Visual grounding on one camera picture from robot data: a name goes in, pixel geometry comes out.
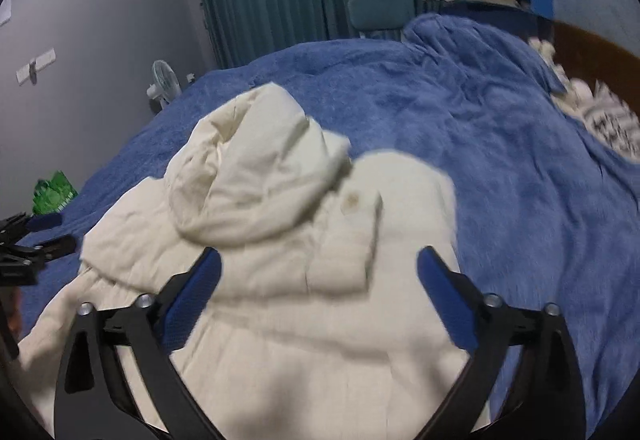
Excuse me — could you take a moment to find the cream white padded jacket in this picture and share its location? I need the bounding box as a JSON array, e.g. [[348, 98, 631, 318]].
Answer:
[[13, 83, 468, 439]]

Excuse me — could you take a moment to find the green plastic bag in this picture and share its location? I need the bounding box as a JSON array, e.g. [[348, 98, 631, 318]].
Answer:
[[32, 171, 78, 215]]

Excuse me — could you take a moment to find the blue fleece bed blanket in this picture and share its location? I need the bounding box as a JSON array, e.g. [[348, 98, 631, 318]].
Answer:
[[41, 15, 639, 439]]

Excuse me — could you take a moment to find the white standing fan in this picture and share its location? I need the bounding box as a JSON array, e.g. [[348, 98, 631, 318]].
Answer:
[[145, 60, 182, 114]]

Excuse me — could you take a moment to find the black white patterned pillow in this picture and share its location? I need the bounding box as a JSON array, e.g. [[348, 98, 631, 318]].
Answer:
[[528, 37, 639, 164]]

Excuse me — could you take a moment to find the brown wooden headboard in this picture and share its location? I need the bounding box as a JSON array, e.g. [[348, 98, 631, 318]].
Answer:
[[553, 21, 640, 114]]

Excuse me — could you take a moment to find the teal office chair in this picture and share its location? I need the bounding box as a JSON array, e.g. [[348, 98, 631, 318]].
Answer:
[[347, 0, 412, 41]]

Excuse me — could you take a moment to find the white wall socket strip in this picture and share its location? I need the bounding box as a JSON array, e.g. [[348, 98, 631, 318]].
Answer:
[[15, 48, 56, 85]]

